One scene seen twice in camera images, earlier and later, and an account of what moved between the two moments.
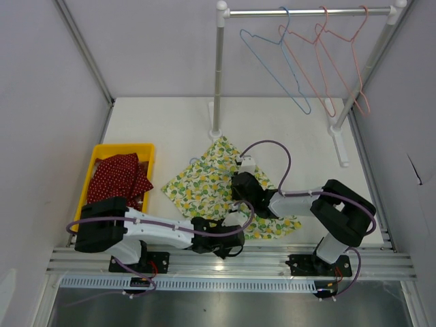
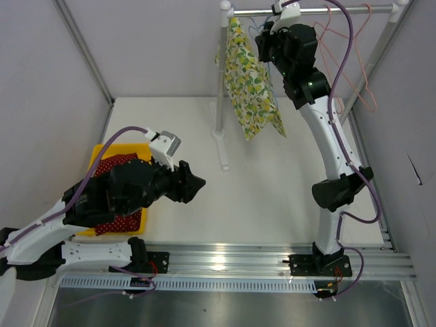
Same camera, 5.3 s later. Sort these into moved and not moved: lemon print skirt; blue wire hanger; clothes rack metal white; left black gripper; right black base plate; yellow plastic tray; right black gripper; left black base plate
Moved: blue wire hanger; left black gripper; lemon print skirt; right black gripper
Not moved: left black base plate; yellow plastic tray; right black base plate; clothes rack metal white
